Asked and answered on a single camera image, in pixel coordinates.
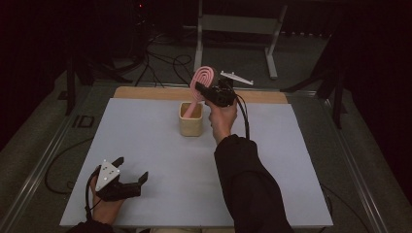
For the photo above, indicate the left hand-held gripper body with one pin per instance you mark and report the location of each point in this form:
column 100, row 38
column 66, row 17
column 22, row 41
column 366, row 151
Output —
column 107, row 176

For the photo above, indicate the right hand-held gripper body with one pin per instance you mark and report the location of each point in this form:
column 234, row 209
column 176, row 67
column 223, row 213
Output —
column 222, row 95

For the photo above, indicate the pink hairbrush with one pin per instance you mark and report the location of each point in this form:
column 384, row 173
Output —
column 202, row 74

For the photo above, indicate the beige square cup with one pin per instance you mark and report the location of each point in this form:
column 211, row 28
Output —
column 191, row 127

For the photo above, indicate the person's right hand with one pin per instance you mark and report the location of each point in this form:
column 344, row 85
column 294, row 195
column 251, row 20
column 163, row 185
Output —
column 222, row 121

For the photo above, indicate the person's left hand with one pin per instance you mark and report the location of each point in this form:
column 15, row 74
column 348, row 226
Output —
column 103, row 210

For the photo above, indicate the pale grey table mat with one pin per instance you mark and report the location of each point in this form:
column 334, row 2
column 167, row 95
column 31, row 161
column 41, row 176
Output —
column 168, row 155

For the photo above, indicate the white metal stand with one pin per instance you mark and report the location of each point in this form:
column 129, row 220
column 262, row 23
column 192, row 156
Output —
column 239, row 24

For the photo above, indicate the dark equipment with red light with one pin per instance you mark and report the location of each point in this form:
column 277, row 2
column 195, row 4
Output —
column 140, row 29

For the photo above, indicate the black tripod stand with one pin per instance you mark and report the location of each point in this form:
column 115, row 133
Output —
column 70, row 84
column 338, row 97

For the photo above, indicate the metal floor rail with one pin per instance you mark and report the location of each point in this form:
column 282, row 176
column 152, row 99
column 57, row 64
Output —
column 356, row 168
column 35, row 171

